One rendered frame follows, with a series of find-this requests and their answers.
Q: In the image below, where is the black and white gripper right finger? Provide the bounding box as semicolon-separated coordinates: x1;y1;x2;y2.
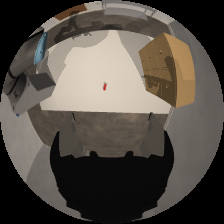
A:
140;112;174;189

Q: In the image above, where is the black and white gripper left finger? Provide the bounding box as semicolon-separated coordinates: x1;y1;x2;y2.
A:
50;113;84;188

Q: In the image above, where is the tan wooden chest of drawers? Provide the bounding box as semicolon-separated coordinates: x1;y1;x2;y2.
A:
139;32;195;108

